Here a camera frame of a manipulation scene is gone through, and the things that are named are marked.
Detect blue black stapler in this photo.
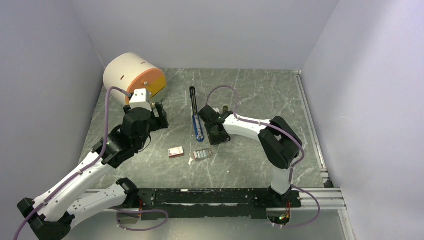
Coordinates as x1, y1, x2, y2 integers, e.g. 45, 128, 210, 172
189, 86, 205, 142

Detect red staples box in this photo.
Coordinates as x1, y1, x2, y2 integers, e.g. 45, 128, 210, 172
168, 146, 185, 159

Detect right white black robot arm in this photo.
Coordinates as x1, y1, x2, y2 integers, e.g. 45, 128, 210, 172
198, 105, 304, 207

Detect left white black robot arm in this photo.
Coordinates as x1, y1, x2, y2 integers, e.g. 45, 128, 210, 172
17, 102, 169, 240

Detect round white orange drawer box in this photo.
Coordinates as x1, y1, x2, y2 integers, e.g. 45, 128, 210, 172
103, 52, 167, 103

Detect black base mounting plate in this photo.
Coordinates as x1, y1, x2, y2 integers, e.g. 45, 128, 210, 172
117, 188, 302, 221

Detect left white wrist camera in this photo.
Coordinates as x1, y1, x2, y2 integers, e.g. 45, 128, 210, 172
129, 88, 152, 112

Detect right side aluminium rail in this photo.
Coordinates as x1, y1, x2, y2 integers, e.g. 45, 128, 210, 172
293, 70, 334, 188

